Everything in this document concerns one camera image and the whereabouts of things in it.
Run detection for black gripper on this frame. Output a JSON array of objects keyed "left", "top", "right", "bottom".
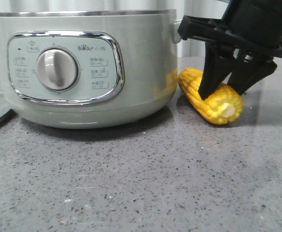
[{"left": 178, "top": 0, "right": 282, "bottom": 100}]

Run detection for yellow corn cob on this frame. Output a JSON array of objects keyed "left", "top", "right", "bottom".
[{"left": 178, "top": 68, "right": 244, "bottom": 125}]

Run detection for pale green electric pot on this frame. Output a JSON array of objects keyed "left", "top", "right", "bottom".
[{"left": 0, "top": 9, "right": 180, "bottom": 129}]

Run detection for white pleated curtain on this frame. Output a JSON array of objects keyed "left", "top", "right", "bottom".
[{"left": 0, "top": 0, "right": 229, "bottom": 61}]

